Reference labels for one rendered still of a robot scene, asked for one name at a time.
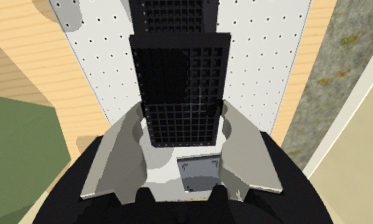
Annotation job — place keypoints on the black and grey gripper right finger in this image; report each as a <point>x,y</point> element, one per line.
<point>257,171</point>

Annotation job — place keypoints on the grey perforated base plate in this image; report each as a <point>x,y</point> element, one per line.
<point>266,35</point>

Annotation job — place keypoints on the black well plate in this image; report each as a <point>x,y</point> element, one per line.
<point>174,16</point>
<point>187,112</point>

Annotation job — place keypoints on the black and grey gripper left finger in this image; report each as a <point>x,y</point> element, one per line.
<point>107,174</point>

